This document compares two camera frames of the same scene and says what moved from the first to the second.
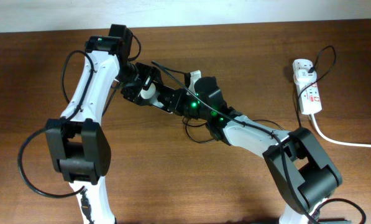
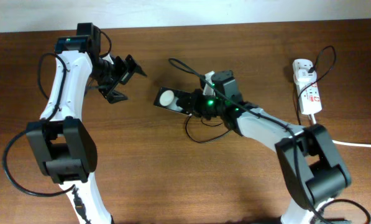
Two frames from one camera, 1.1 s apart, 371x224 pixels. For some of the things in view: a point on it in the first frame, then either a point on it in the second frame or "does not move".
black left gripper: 150,73 -> 127,71
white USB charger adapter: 302,76 does not move
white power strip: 307,92 does not move
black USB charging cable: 297,98 does not move
